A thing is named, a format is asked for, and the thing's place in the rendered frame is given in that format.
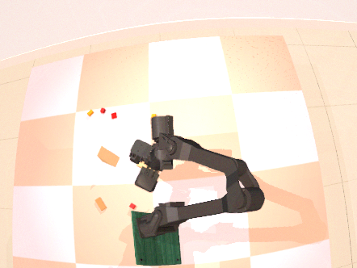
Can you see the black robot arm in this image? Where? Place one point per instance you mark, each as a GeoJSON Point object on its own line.
{"type": "Point", "coordinates": [167, 217]}

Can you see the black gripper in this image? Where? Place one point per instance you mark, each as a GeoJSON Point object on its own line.
{"type": "Point", "coordinates": [147, 178]}

